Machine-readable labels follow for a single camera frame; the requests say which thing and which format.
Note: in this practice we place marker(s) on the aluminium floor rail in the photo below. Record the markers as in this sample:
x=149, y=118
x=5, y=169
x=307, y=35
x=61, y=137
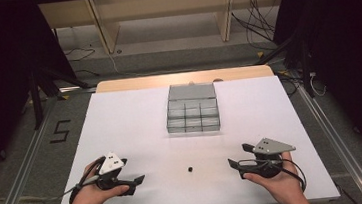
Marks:
x=336, y=134
x=19, y=184

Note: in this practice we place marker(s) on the beige wooden shelf unit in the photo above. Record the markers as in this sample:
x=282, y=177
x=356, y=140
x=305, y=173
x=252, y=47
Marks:
x=159, y=3

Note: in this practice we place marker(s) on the small black cube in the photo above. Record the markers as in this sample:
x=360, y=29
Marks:
x=190, y=169

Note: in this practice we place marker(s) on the person's right hand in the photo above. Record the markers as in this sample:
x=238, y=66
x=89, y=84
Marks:
x=282, y=184

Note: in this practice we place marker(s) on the white table board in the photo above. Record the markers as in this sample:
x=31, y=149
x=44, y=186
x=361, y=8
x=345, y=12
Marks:
x=137, y=126

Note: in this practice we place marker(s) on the clear plastic compartment box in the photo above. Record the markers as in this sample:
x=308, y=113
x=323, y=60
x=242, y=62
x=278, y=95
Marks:
x=192, y=109

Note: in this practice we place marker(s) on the black metal stand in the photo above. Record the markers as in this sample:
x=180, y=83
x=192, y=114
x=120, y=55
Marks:
x=303, y=56
x=45, y=83

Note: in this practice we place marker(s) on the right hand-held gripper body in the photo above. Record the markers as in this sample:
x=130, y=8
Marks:
x=267, y=147

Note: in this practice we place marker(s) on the wooden table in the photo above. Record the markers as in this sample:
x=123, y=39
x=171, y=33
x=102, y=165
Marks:
x=140, y=82

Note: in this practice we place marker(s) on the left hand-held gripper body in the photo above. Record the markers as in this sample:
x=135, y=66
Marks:
x=110, y=163

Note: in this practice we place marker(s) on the person's left hand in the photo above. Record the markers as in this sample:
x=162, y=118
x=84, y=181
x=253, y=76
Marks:
x=91, y=196

